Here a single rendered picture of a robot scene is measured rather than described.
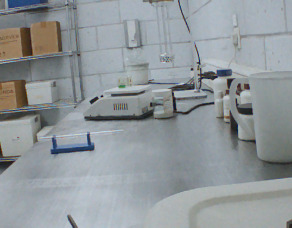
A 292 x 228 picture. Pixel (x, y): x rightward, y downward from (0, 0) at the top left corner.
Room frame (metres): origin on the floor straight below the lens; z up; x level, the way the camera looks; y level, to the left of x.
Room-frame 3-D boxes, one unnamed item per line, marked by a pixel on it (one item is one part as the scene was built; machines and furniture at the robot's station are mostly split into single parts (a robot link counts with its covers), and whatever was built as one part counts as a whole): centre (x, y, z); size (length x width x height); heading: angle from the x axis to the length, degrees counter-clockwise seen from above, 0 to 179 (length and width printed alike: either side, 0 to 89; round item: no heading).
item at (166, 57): (1.61, -0.10, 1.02); 0.07 x 0.07 x 0.25
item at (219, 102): (1.09, -0.21, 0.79); 0.03 x 0.03 x 0.07
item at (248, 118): (0.82, -0.23, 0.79); 0.07 x 0.07 x 0.07
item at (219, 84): (1.15, -0.24, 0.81); 0.07 x 0.07 x 0.13
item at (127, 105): (1.25, 0.07, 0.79); 0.22 x 0.13 x 0.08; 67
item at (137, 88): (1.24, 0.05, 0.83); 0.12 x 0.12 x 0.01; 67
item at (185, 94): (1.61, -0.09, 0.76); 0.30 x 0.20 x 0.01; 89
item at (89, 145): (0.86, 0.17, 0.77); 0.10 x 0.03 x 0.04; 94
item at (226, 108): (1.01, -0.23, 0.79); 0.05 x 0.05 x 0.09
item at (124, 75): (1.24, 0.06, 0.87); 0.06 x 0.05 x 0.08; 114
